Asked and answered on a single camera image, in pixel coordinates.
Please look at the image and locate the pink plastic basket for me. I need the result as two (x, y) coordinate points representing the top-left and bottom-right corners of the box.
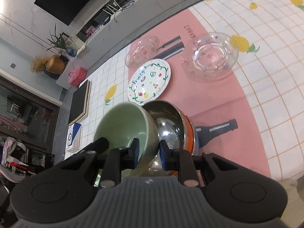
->
(68, 67), (87, 87)

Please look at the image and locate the white fruity painted plate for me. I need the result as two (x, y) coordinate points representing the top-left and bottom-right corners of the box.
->
(127, 59), (171, 105)

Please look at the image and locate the orange steel bowl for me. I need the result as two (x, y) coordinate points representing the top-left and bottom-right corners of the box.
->
(143, 100), (196, 177)

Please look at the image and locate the green ceramic bowl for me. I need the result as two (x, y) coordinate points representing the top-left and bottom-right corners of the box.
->
(93, 102), (159, 177)

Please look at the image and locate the blue steel bowl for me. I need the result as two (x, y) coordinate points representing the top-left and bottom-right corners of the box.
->
(192, 126), (201, 155)

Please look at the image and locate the golden vase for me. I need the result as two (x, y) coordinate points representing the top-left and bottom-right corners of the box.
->
(46, 55), (65, 74)

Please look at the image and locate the clear glass plate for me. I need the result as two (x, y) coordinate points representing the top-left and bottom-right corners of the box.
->
(181, 31), (239, 81)
(125, 36), (160, 68)

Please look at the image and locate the white blue small box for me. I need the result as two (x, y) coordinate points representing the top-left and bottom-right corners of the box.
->
(65, 123), (81, 153)

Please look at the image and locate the white tv console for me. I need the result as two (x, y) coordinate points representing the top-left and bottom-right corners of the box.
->
(56, 0), (202, 89)

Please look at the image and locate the blue vase green plant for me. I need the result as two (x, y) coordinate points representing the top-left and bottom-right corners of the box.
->
(46, 24), (77, 58)

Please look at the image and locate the white wifi router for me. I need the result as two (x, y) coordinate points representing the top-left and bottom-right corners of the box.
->
(102, 0), (126, 16)

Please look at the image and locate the black notebook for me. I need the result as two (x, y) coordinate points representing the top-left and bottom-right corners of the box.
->
(69, 80), (91, 126)

